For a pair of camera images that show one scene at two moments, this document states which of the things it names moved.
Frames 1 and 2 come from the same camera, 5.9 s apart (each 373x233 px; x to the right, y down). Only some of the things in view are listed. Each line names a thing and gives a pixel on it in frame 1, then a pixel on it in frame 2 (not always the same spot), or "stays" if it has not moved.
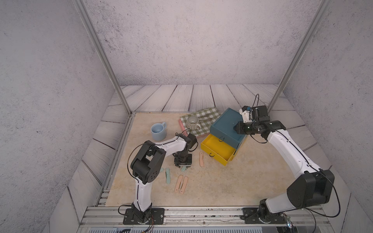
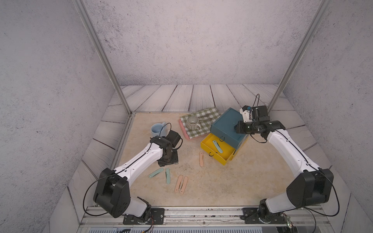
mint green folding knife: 168,177 stays
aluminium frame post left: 81,6 stays
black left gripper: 180,164 -> 163,163
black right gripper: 239,125 stays
